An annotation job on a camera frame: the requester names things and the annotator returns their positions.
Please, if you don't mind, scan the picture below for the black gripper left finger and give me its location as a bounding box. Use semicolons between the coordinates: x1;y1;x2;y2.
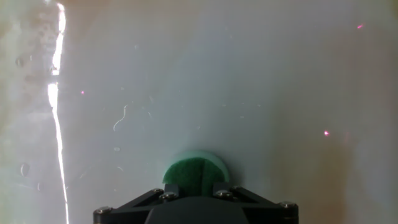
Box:
93;183;181;224

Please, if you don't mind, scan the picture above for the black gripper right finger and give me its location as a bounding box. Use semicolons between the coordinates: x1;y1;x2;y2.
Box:
213;182;299;224

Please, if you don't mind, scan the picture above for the green sponge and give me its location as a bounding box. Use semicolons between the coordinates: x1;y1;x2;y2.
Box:
162;150;231;196

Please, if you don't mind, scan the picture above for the beige marble slab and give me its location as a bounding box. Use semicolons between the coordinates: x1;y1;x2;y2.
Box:
0;0;398;224

